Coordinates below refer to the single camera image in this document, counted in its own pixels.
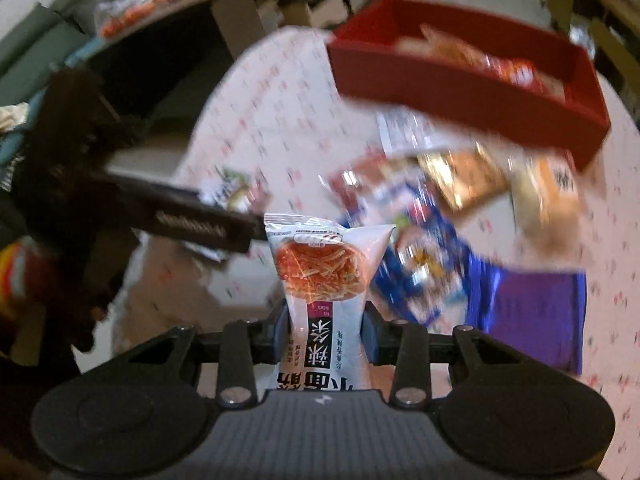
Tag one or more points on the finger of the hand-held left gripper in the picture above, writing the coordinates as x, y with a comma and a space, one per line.
200, 222

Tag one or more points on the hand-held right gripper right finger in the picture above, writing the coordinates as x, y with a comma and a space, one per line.
372, 335

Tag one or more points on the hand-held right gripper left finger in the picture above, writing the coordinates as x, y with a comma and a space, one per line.
278, 332

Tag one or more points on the white noodle-print snack packet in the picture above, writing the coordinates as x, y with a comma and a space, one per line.
320, 270

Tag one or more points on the purple blue snack packet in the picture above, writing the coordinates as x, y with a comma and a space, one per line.
530, 310

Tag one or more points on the clear white snack packet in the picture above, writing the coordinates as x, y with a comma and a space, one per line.
400, 130

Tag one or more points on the beige snack packet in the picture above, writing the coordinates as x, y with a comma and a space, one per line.
545, 200

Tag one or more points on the red cardboard box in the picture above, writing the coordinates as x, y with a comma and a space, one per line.
450, 95

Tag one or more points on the plastic bag of snacks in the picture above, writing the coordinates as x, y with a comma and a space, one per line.
135, 0

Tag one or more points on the green white snack packet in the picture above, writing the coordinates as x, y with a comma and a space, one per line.
232, 190

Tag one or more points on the blue printed snack packet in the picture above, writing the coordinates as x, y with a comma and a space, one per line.
430, 265

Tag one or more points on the orange yellow cloth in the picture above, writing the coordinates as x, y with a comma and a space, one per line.
20, 275

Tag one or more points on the cherry printed tablecloth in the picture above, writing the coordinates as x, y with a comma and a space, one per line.
280, 110

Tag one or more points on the red white snack packet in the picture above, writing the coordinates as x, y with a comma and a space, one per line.
365, 180

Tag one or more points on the golden brown snack packet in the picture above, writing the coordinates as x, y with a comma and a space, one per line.
465, 175

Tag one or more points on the orange snack packet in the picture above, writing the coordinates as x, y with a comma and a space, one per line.
450, 47

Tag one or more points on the pink white snack packet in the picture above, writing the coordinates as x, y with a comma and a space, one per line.
547, 85

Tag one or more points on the silver foil bag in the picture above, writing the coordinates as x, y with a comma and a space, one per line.
580, 35

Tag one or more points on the wooden chair frame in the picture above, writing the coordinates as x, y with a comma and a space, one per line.
595, 5

